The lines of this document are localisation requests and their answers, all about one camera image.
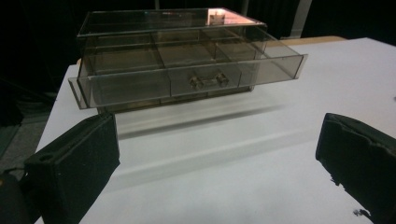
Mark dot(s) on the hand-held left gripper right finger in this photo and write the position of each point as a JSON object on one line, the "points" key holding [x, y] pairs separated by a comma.
{"points": [[361, 158]]}

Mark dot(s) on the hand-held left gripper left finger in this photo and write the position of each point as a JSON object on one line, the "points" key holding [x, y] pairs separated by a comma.
{"points": [[74, 168]]}

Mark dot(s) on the grey metal stand post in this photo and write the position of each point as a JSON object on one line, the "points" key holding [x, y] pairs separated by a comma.
{"points": [[299, 17]]}

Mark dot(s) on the clear smoky acrylic drawer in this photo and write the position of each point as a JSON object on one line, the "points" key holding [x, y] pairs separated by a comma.
{"points": [[130, 84]]}

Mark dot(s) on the clear smoky acrylic drawer box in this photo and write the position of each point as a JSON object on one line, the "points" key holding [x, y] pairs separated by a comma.
{"points": [[149, 23]]}

